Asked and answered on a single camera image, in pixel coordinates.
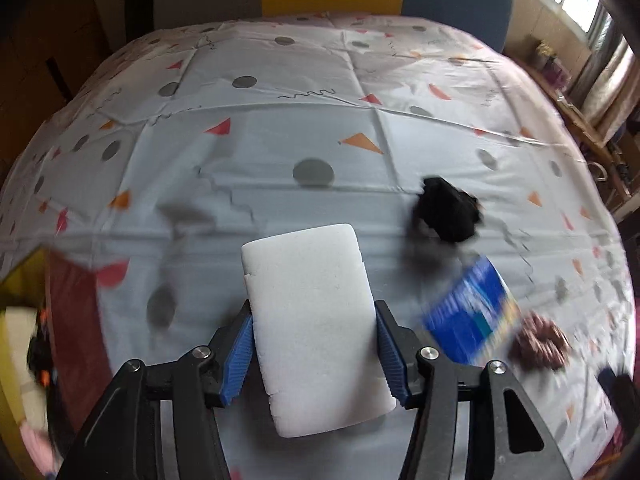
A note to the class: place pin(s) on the curtain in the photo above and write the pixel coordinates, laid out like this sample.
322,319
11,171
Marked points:
607,75

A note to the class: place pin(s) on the purple jar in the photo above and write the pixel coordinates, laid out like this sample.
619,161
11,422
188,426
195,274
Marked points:
556,69

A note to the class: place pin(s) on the brown scrunchie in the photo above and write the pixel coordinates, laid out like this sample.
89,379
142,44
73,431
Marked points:
542,342

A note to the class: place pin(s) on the black cloth bundle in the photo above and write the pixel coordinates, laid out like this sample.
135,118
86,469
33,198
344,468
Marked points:
447,210

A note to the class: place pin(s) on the blue tissue packet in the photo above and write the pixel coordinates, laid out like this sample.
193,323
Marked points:
470,317

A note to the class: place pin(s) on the yellow tray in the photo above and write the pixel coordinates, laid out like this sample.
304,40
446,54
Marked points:
75,340

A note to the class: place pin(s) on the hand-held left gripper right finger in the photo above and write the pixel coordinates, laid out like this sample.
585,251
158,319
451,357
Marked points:
392,360

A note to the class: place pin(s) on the white sponge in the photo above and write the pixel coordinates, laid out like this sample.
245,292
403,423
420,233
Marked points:
310,325

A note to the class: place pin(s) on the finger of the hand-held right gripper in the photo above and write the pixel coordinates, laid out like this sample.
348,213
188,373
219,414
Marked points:
620,392

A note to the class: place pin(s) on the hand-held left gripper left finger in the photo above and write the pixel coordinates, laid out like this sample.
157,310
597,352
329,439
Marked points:
240,350

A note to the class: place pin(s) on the printed tablecloth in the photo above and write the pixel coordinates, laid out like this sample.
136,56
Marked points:
310,110

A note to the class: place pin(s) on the pink yarn skein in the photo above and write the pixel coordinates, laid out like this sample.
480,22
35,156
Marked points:
37,447

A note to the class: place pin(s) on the cluttered wooden shelf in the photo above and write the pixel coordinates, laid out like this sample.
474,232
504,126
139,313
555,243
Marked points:
590,125

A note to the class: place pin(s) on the wooden wardrobe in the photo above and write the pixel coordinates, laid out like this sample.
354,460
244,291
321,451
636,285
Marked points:
45,50

